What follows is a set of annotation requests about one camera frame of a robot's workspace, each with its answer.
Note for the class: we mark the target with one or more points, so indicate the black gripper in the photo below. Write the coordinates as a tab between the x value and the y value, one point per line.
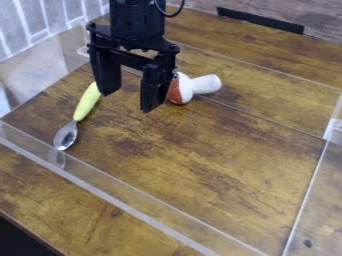
140	49

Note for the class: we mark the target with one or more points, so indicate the green handled metal spoon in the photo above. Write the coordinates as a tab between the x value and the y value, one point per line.
67	134

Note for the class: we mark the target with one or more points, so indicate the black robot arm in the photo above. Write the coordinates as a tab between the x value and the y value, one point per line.
138	12

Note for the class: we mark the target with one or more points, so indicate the plush mushroom toy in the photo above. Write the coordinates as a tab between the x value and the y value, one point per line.
186	87

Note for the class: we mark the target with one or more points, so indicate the clear acrylic corner bracket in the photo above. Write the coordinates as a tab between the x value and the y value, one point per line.
83	51

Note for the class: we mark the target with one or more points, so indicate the clear acrylic front wall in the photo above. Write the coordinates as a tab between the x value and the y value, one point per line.
199	235

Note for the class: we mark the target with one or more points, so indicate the clear acrylic wall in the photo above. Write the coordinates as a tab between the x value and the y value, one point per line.
199	235
315	235

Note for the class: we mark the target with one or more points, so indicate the clear acrylic right wall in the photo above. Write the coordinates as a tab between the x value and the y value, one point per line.
315	235

